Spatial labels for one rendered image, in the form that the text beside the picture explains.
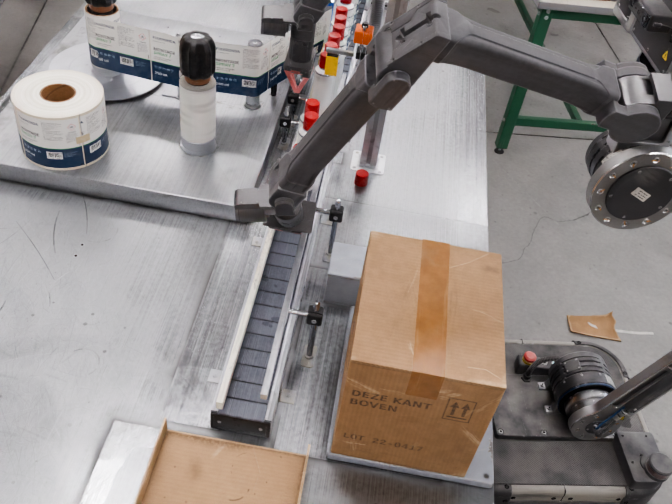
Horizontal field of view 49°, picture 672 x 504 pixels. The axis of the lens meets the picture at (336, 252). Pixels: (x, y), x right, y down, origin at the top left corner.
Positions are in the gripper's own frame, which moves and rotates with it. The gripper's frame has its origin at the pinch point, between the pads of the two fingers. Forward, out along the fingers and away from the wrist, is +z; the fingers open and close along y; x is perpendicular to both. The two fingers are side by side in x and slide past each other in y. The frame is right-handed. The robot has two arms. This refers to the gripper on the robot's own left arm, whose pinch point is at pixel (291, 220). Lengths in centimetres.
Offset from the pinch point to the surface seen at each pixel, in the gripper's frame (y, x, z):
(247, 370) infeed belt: 1.5, 31.8, -19.5
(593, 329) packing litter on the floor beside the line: -108, 5, 119
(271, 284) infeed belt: 1.4, 14.6, -4.9
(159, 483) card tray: 11, 52, -31
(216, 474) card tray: 3, 49, -28
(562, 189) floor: -105, -59, 174
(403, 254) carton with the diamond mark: -22.7, 6.6, -29.4
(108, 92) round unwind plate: 56, -29, 30
